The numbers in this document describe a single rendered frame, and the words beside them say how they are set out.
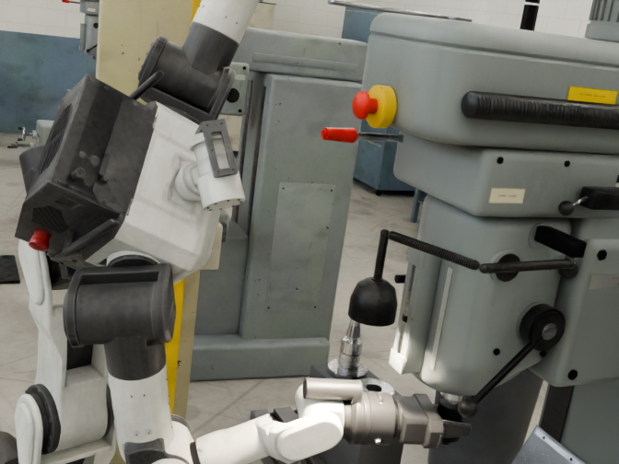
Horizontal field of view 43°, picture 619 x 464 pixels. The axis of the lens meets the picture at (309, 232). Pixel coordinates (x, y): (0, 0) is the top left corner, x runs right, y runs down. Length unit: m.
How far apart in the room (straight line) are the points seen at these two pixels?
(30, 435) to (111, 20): 1.51
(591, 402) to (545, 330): 0.45
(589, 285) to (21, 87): 9.16
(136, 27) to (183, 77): 1.40
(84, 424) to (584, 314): 0.99
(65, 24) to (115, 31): 7.33
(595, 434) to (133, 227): 0.99
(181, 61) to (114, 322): 0.47
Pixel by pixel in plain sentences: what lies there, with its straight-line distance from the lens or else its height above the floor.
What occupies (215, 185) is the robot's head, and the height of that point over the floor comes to 1.61.
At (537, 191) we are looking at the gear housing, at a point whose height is 1.67.
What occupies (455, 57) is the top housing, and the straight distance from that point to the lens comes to 1.04.
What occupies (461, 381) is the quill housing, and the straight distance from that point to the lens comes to 1.26.
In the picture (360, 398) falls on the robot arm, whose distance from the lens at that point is 1.31.
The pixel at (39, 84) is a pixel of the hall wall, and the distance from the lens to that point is 10.08.
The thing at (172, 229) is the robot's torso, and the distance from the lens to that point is 1.22.
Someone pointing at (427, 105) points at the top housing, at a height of 1.78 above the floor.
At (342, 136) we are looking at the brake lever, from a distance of 1.20.
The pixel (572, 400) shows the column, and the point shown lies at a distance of 1.71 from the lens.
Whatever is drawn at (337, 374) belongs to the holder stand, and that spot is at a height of 1.13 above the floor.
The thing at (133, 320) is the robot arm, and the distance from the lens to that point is 1.16.
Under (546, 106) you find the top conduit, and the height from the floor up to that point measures 1.80.
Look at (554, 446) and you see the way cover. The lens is 1.75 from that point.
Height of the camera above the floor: 1.88
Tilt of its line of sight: 16 degrees down
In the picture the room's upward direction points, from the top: 8 degrees clockwise
